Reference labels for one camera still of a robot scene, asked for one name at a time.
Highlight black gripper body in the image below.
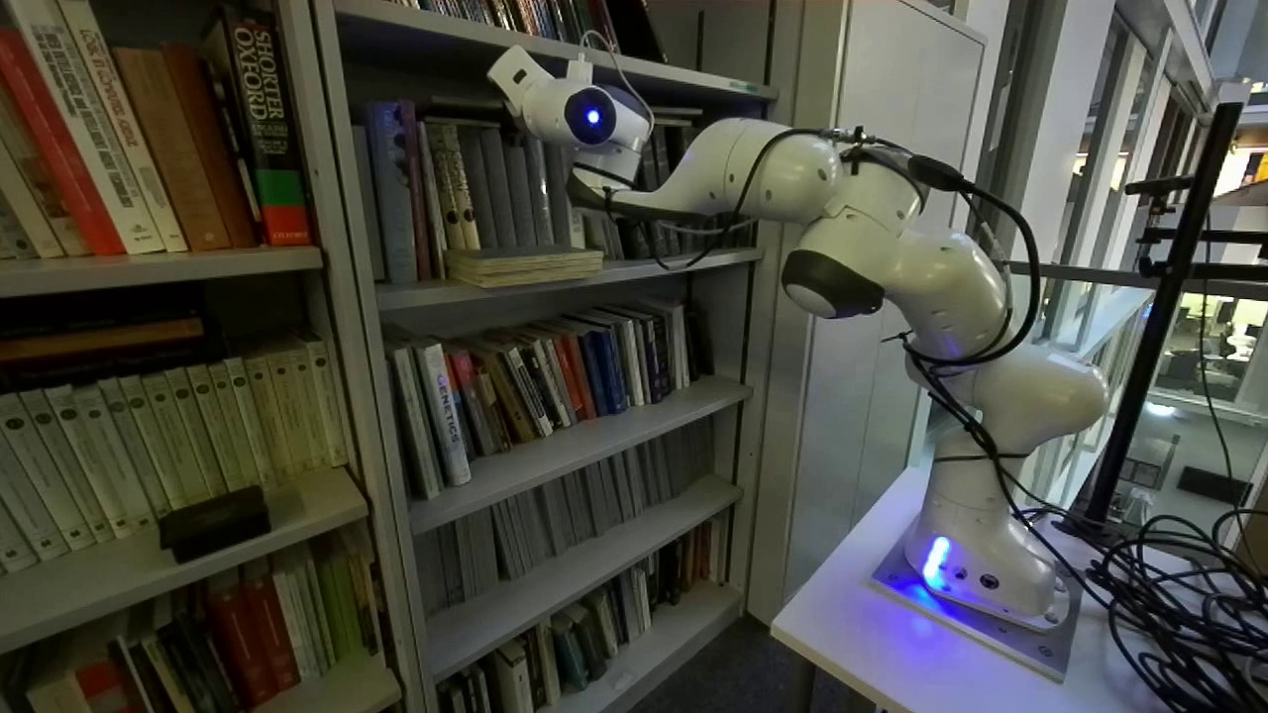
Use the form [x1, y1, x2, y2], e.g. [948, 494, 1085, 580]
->
[537, 91, 620, 175]

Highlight dark hardcover book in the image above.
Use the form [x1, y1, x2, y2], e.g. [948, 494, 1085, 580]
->
[609, 213, 666, 262]
[710, 209, 767, 254]
[654, 213, 718, 262]

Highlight cream Machine Intelligence book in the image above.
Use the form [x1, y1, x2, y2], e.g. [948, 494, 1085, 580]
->
[418, 118, 469, 259]
[442, 118, 483, 254]

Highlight large black book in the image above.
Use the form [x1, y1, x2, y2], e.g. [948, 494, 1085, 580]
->
[598, 0, 669, 62]

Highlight blue grey hardcover book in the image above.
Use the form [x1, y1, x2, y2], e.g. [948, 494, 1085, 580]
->
[360, 103, 426, 289]

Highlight white hardcover book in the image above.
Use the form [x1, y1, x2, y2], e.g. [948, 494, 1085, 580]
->
[652, 299, 697, 398]

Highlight slim white book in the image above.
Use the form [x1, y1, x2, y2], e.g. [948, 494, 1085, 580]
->
[607, 315, 652, 412]

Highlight orange red book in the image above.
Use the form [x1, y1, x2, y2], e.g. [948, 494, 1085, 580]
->
[546, 328, 596, 428]

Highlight white Dissected Brain book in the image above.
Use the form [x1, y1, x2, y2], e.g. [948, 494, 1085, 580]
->
[509, 332, 572, 441]

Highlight dark red book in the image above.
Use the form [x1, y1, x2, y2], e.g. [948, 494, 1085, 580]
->
[442, 346, 500, 464]

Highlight white book blue lettering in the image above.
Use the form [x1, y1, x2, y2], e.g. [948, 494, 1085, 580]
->
[414, 340, 477, 490]

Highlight black book green red base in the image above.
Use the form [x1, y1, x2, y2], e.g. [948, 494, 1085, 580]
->
[197, 8, 316, 254]

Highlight tall white book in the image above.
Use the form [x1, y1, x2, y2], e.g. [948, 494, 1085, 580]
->
[385, 346, 450, 509]

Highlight white paperback book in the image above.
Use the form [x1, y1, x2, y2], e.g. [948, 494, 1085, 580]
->
[93, 378, 175, 532]
[0, 398, 64, 571]
[22, 391, 101, 554]
[55, 383, 135, 547]
[131, 374, 205, 522]
[204, 357, 274, 505]
[233, 349, 304, 494]
[299, 336, 358, 476]
[168, 365, 242, 511]
[266, 340, 335, 488]

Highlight brown hardcover book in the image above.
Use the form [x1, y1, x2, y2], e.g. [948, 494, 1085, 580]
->
[156, 45, 263, 254]
[113, 45, 224, 259]

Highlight white book black lettering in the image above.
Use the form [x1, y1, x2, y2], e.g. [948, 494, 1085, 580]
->
[0, 0, 171, 262]
[51, 0, 192, 259]

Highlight dark flat book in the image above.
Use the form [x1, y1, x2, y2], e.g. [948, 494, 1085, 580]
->
[0, 309, 216, 374]

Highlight red hardcover book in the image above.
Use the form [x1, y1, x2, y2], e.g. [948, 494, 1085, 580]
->
[0, 27, 94, 262]

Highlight colourful books row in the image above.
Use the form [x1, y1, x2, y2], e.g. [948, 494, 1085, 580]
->
[0, 532, 390, 713]

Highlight cream paper journal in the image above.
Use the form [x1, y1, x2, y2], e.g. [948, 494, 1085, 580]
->
[446, 249, 607, 278]

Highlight blue thin journals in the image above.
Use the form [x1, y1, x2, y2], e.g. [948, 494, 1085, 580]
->
[541, 0, 609, 52]

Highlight orange thin journals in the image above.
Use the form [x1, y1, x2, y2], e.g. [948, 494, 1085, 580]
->
[500, 0, 553, 39]

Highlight green and brown journals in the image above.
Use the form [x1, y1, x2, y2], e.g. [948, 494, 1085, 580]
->
[442, 0, 512, 32]

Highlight grey metal bookshelf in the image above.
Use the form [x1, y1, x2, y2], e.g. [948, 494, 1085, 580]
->
[310, 0, 784, 713]
[0, 0, 410, 713]

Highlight grey bound volumes row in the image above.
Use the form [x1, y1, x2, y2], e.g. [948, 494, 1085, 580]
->
[414, 418, 726, 620]

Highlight mixed paperbacks row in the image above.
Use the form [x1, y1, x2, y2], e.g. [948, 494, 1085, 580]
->
[431, 514, 732, 713]

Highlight small black box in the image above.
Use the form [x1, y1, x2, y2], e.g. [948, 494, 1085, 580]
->
[156, 482, 278, 568]

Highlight white table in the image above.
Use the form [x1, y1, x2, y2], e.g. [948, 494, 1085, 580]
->
[769, 458, 1268, 713]

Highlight black stand pole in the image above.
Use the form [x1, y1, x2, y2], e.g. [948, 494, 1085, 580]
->
[1068, 95, 1253, 539]

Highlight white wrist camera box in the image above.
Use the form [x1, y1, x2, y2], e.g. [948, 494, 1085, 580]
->
[483, 39, 572, 118]

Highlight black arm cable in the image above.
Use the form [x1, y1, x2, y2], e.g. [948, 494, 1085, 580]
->
[566, 122, 1049, 532]

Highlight glass window wall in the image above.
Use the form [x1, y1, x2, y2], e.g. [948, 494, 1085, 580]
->
[983, 0, 1268, 511]

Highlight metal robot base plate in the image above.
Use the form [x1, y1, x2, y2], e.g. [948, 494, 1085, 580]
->
[868, 528, 1085, 687]

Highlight black cable tangle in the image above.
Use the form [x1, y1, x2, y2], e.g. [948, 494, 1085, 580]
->
[1007, 490, 1268, 713]

